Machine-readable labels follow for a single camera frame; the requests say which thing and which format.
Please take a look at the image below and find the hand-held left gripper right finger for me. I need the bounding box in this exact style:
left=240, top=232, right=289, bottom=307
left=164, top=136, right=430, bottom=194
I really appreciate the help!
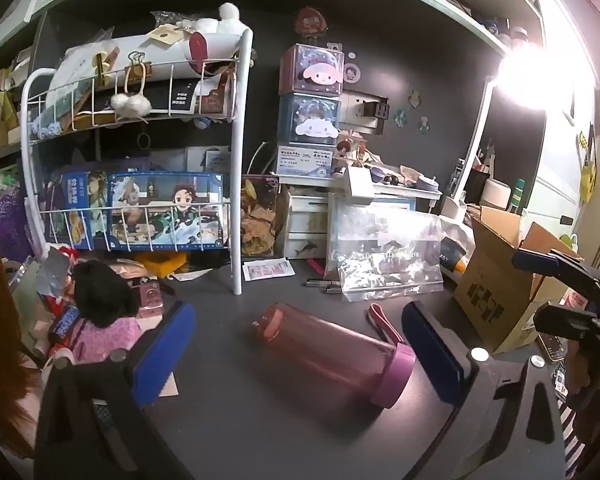
left=401, top=301, right=567, bottom=480

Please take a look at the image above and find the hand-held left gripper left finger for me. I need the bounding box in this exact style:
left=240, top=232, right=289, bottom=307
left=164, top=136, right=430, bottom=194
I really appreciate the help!
left=34, top=301, right=197, bottom=480

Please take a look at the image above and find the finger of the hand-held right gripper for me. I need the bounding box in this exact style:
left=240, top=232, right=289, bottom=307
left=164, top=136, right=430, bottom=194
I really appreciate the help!
left=511, top=247, right=600, bottom=302
left=532, top=302, right=600, bottom=346

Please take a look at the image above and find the pink water bottle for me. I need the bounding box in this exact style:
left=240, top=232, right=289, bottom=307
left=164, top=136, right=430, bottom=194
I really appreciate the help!
left=252, top=302, right=417, bottom=409

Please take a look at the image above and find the brown cardboard box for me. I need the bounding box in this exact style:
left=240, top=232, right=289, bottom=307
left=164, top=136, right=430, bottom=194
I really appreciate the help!
left=452, top=205, right=583, bottom=356

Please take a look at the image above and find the green bottle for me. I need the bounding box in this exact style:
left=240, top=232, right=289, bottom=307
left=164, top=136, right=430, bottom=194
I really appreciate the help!
left=510, top=178, right=526, bottom=216

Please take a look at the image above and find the white jar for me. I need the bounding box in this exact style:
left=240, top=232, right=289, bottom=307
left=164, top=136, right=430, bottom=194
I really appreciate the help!
left=480, top=178, right=512, bottom=208

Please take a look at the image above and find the black-haired doll pink dress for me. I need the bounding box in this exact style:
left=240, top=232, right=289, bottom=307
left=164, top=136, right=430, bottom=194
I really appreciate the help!
left=70, top=260, right=143, bottom=367

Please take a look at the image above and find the striped clothing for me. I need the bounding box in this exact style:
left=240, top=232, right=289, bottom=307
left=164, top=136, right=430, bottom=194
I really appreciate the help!
left=555, top=360, right=586, bottom=480

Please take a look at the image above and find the clear plastic zip bag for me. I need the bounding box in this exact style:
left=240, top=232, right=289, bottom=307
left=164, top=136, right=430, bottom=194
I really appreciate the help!
left=325, top=207, right=447, bottom=303

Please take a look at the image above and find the white paper card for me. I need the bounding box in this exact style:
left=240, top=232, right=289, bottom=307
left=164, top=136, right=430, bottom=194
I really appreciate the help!
left=242, top=258, right=296, bottom=281

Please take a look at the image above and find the anime picture box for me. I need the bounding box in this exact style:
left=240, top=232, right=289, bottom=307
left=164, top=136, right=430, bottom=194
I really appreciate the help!
left=107, top=172, right=231, bottom=252

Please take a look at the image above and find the clear snack bag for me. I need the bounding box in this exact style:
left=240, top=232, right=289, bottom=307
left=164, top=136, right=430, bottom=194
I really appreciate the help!
left=241, top=175, right=281, bottom=259

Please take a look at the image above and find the person's reddish hair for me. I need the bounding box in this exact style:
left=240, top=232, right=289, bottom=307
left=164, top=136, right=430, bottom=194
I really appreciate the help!
left=0, top=212, right=43, bottom=461

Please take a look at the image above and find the blue anime box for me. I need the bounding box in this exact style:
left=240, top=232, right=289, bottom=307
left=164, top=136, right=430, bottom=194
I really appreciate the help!
left=50, top=170, right=112, bottom=251

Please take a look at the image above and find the white drawer unit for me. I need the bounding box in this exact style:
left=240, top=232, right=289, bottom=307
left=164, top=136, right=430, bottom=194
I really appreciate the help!
left=284, top=177, right=443, bottom=261

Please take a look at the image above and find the white desk lamp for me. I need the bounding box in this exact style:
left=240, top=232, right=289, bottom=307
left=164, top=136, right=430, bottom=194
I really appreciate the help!
left=450, top=42, right=548, bottom=221

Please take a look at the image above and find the white labelled box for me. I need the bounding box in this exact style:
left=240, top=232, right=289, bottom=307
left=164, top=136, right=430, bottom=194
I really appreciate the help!
left=275, top=144, right=333, bottom=178

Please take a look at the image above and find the white fluffy pompom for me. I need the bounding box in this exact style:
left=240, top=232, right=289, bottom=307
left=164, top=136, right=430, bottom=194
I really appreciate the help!
left=111, top=92, right=153, bottom=120

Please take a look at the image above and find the blue character storage box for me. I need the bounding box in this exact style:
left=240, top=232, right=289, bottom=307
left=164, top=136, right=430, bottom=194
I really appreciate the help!
left=276, top=92, right=342, bottom=147

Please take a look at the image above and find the pink character storage box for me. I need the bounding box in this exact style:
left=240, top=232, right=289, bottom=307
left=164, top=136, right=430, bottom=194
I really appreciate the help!
left=279, top=44, right=345, bottom=97

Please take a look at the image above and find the brown mushroom figure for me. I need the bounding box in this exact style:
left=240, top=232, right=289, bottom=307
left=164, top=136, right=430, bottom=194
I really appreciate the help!
left=295, top=6, right=331, bottom=37

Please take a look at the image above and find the white pompom plush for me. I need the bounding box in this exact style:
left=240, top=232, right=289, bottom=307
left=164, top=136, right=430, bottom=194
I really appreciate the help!
left=192, top=2, right=239, bottom=36

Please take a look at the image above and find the pink toy camera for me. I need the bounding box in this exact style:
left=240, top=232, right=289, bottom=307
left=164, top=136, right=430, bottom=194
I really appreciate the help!
left=137, top=281, right=165, bottom=318

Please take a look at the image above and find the yellow wall sticker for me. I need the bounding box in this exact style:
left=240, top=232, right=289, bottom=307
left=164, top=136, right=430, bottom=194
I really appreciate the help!
left=576, top=125, right=599, bottom=204

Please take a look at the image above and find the white wire rack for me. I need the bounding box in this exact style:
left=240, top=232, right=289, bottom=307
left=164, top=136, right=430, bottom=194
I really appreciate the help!
left=20, top=27, right=255, bottom=296

